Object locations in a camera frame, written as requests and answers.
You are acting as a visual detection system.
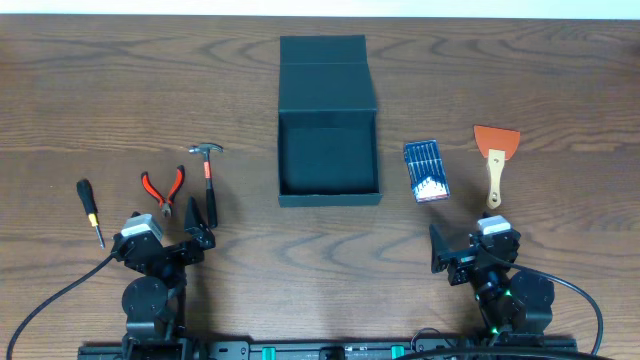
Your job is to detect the blue precision screwdriver set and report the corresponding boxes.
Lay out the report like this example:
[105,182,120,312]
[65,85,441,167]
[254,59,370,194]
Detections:
[404,139,450,203]

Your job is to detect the orange scraper wooden handle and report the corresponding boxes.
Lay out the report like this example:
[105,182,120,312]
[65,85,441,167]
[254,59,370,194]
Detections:
[473,125,520,209]

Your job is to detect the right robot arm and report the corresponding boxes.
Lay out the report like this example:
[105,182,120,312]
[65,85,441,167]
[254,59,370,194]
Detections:
[429,223,555,345]

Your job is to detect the steel claw hammer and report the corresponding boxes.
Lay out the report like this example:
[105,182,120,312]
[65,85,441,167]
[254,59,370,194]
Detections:
[188,143,224,228]

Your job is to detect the red black pliers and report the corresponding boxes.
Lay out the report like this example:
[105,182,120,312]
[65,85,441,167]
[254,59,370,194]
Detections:
[140,164,187,219]

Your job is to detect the black left cable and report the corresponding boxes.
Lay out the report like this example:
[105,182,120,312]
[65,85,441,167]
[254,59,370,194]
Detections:
[4,252,117,360]

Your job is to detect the dark green gift box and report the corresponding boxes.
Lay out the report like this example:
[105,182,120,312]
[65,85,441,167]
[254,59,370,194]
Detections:
[277,35,382,207]

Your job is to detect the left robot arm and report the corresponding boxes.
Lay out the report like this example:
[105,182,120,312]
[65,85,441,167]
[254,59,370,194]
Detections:
[111,198,215,359]

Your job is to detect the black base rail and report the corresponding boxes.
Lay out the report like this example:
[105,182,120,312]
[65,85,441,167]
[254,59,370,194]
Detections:
[77,338,579,360]

